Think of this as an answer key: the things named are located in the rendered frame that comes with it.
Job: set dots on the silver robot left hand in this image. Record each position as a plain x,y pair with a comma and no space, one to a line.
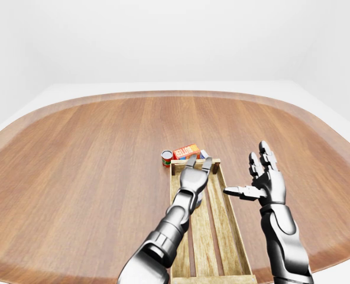
193,179

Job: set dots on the silver robot right hand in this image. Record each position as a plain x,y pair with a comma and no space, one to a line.
271,180

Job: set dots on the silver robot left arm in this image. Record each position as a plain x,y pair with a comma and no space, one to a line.
175,219

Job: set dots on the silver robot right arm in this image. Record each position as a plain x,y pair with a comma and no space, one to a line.
287,245

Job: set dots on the wooden slat tray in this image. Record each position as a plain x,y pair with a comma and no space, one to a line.
213,236

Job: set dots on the white blue tin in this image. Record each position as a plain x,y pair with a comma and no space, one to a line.
200,201

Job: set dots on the white blue box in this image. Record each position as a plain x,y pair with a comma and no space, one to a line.
204,154

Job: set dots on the orange butter box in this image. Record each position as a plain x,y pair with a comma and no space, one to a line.
185,152

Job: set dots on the red green tin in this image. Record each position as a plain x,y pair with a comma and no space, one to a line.
166,159

